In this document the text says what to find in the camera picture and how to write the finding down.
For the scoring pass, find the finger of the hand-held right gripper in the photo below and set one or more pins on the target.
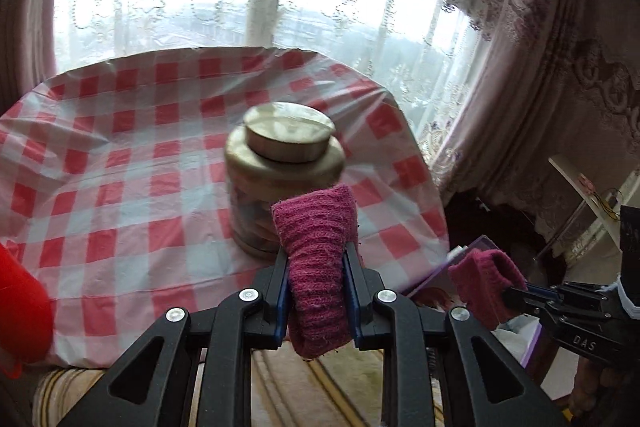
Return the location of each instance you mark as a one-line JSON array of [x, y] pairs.
[[545, 291], [530, 307]]

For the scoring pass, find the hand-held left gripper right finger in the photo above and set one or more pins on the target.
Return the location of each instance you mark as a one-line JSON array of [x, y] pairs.
[[365, 307]]

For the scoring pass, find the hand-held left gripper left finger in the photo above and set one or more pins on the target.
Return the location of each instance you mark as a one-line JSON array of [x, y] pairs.
[[272, 302]]

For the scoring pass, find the magenta knit sock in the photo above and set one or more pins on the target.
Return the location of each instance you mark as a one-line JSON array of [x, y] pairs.
[[315, 267], [480, 287]]

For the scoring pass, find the purple cardboard box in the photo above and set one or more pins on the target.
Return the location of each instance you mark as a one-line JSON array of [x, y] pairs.
[[435, 279]]

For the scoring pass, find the person's right hand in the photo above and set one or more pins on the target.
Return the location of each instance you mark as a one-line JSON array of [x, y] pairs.
[[600, 387]]

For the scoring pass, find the white side shelf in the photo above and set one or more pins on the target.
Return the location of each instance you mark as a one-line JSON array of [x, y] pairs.
[[580, 187]]

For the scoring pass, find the glass jar with metal lid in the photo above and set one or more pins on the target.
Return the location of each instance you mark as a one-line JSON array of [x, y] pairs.
[[280, 167]]

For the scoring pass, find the red white checkered tablecloth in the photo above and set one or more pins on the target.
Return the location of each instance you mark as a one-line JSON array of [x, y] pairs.
[[125, 207]]

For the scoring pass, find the brown pleated curtain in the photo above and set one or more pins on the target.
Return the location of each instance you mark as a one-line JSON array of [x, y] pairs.
[[25, 32], [550, 82]]

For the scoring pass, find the red plastic container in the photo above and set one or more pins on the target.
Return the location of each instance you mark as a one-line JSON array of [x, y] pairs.
[[20, 307]]

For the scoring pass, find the white lace sheer curtain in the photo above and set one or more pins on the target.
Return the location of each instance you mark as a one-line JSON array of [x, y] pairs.
[[200, 22]]

